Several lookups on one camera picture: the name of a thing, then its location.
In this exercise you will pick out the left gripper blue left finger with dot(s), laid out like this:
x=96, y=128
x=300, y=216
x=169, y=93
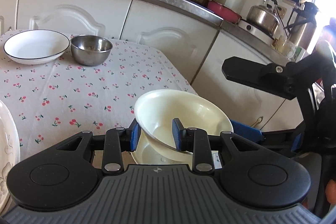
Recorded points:
x=117, y=141

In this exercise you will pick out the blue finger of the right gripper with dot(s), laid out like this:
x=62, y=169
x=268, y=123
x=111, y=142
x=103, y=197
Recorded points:
x=247, y=132
x=297, y=143

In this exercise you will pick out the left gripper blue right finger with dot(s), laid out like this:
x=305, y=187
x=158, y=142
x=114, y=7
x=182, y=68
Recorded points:
x=196, y=141

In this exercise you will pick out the cream bowl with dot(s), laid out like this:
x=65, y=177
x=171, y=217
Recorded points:
x=146, y=154
x=154, y=111

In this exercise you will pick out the stainless steel bowl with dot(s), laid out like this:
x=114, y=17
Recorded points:
x=90, y=50

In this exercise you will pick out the white plate with floral print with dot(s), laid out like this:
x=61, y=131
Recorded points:
x=9, y=150

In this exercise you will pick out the white plate with blue rim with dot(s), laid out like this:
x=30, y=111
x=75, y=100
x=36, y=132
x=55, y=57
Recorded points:
x=35, y=47

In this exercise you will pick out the person's right hand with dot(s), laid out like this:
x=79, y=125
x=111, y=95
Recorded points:
x=330, y=192

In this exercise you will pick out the white corner cabinet door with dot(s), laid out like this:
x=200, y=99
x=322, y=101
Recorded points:
x=229, y=78

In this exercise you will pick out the dark thermos flask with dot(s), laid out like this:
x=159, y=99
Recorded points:
x=302, y=25

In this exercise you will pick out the steel kettle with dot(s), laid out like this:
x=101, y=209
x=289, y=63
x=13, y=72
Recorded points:
x=264, y=16

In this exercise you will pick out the induction cooker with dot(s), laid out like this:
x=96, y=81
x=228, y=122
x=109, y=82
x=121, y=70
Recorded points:
x=255, y=32

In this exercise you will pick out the cherry print tablecloth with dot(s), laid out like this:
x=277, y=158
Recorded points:
x=53, y=101

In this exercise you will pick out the white cabinet door right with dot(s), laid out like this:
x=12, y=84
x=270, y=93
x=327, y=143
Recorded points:
x=183, y=40

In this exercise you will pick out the red basin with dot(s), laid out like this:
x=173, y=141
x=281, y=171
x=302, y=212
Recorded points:
x=224, y=12

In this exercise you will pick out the white cabinet door middle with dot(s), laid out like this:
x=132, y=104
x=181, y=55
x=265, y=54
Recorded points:
x=91, y=17

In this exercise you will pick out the white cabinet door left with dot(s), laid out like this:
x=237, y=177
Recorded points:
x=8, y=12

